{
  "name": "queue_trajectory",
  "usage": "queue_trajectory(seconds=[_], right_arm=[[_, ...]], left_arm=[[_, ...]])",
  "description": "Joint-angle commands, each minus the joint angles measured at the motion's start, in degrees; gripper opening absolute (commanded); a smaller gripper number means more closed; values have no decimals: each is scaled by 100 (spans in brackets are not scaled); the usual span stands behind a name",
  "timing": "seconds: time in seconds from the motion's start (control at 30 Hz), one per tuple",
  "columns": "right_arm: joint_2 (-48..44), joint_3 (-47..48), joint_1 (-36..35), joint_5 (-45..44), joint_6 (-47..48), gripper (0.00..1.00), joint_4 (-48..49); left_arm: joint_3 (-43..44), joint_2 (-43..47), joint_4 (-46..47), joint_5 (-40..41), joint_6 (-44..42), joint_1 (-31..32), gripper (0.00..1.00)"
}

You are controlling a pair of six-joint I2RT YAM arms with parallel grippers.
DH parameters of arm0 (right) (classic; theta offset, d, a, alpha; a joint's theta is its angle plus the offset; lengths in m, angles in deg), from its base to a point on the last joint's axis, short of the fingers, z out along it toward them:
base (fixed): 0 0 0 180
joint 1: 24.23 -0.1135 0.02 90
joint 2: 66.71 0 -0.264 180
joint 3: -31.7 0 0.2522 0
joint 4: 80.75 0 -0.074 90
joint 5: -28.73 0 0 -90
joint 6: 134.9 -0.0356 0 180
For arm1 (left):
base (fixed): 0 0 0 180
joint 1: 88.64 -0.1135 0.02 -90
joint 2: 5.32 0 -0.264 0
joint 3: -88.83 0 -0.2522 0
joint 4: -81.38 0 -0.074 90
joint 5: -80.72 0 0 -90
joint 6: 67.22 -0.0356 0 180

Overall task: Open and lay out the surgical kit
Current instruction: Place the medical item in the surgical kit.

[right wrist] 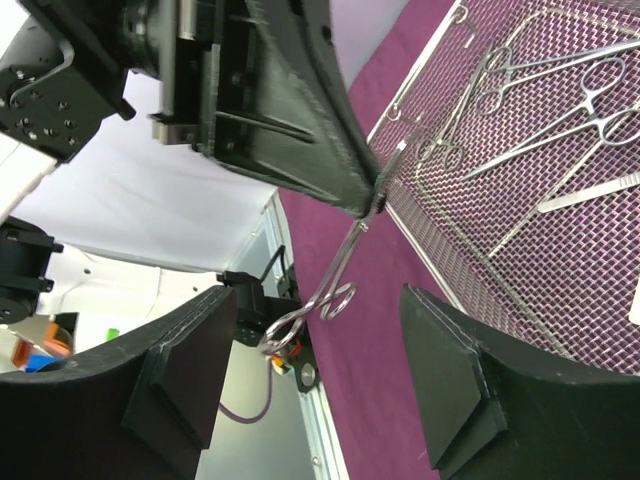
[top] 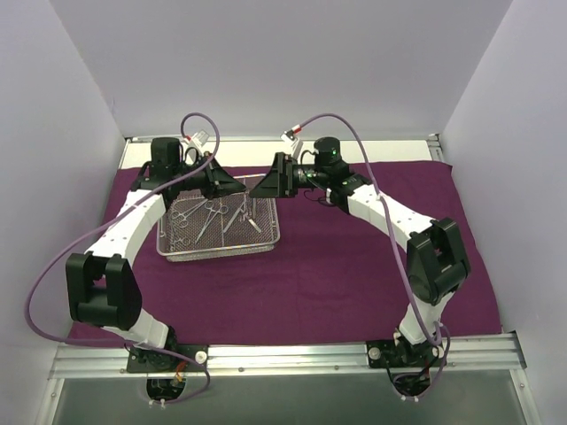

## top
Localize steel tweezers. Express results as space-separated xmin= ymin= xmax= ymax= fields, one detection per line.
xmin=246 ymin=218 xmax=262 ymax=233

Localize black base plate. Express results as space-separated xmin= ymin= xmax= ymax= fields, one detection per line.
xmin=365 ymin=338 xmax=444 ymax=369
xmin=126 ymin=344 xmax=209 ymax=374

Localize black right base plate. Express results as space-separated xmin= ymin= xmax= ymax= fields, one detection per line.
xmin=365 ymin=338 xmax=444 ymax=369

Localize steel scissors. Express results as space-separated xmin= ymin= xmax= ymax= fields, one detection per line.
xmin=195 ymin=201 xmax=229 ymax=243

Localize purple cloth wrap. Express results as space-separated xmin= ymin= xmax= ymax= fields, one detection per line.
xmin=134 ymin=161 xmax=501 ymax=345

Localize aluminium front rail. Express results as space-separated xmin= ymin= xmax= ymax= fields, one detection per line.
xmin=49 ymin=334 xmax=527 ymax=379

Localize steel scalpel handle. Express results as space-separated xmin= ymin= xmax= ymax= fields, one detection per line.
xmin=222 ymin=202 xmax=246 ymax=234

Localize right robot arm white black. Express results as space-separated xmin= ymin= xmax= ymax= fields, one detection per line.
xmin=250 ymin=131 xmax=470 ymax=366

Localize metal mesh instrument tray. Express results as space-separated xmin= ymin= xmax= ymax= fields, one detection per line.
xmin=156 ymin=190 xmax=280 ymax=262

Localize steel forceps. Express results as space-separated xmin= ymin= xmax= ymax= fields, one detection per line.
xmin=168 ymin=237 xmax=190 ymax=251
xmin=170 ymin=200 xmax=207 ymax=228

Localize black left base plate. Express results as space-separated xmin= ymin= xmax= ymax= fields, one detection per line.
xmin=126 ymin=344 xmax=209 ymax=374

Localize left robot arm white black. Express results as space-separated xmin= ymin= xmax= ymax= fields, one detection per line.
xmin=66 ymin=137 xmax=246 ymax=371

